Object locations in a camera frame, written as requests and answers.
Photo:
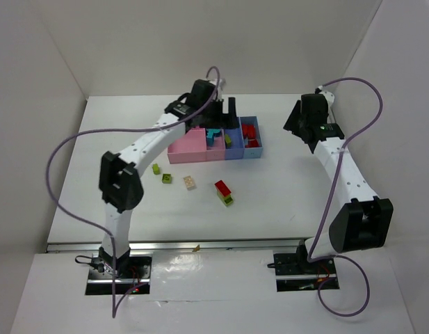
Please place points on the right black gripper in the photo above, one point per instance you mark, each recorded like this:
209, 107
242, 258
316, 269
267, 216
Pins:
295, 122

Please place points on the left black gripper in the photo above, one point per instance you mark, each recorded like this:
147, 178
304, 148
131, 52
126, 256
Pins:
220, 116

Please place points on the red lego base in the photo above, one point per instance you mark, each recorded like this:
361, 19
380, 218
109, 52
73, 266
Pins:
245, 131

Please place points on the teal lego base brick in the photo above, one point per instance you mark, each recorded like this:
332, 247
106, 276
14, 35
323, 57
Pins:
211, 139

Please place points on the lime green lego brick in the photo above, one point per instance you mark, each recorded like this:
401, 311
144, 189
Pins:
156, 169

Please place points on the teal curved lego brick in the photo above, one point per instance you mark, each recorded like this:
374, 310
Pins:
213, 132

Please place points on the red curved lego top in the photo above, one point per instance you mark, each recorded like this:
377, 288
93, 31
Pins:
252, 143

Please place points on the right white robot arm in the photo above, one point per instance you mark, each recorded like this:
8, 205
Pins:
356, 218

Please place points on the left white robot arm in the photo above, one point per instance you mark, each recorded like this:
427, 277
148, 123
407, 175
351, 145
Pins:
120, 172

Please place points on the periwinkle blue bin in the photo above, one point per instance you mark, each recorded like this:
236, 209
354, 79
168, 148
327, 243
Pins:
236, 149

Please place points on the small pink bin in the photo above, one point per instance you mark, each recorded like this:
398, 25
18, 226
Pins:
217, 152

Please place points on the light blue bin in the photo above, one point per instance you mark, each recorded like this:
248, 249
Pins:
252, 153

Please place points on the large pink bin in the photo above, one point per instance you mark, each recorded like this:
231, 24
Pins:
191, 148

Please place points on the red curved lego brick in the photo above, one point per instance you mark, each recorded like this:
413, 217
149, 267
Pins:
222, 189

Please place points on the beige lego brick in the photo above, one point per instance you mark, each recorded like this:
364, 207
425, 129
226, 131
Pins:
189, 183

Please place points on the lime green lego under red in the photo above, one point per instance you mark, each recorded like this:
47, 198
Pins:
226, 200

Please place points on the green lego with stud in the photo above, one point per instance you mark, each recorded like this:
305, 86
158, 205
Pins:
166, 178

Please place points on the aluminium rail right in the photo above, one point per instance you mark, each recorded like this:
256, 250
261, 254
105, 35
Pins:
330, 99

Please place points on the aluminium rail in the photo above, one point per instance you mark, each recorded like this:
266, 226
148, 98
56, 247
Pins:
149, 246
330, 99

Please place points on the aluminium rail front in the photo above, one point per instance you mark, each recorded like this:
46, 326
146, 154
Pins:
149, 246

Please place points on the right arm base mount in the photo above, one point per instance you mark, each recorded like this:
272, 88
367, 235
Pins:
295, 275

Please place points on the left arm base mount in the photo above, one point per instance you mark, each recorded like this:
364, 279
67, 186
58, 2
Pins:
136, 274

